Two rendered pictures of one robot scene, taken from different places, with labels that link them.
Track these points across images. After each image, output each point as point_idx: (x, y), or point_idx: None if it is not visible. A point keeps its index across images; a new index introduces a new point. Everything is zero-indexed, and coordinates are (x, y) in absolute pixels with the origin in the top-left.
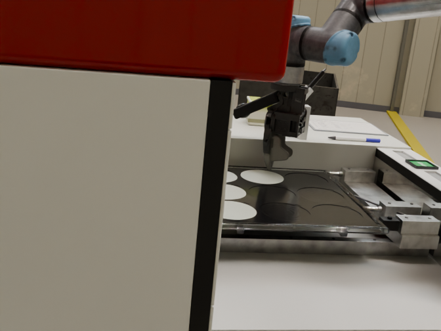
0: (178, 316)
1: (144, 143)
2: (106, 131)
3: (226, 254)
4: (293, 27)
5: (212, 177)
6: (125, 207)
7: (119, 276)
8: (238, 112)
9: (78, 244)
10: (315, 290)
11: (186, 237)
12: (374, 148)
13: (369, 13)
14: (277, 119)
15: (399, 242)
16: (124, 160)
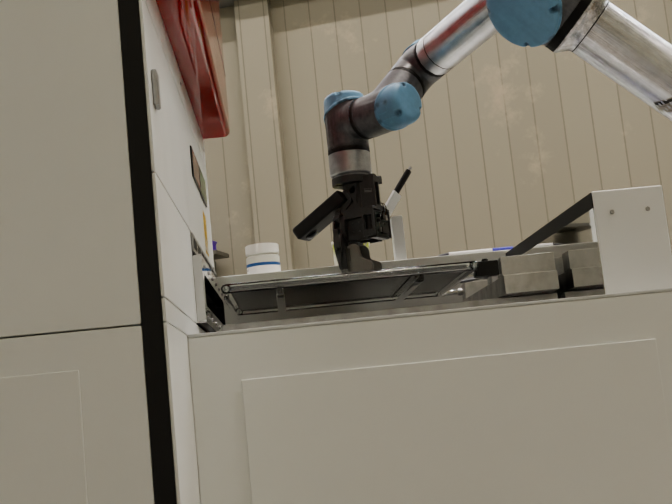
0: (118, 186)
1: (61, 12)
2: (25, 6)
3: None
4: (339, 103)
5: (130, 36)
6: (49, 75)
7: (51, 146)
8: (300, 229)
9: (8, 117)
10: None
11: (114, 98)
12: (502, 253)
13: (424, 62)
14: (347, 218)
15: (503, 286)
16: (44, 30)
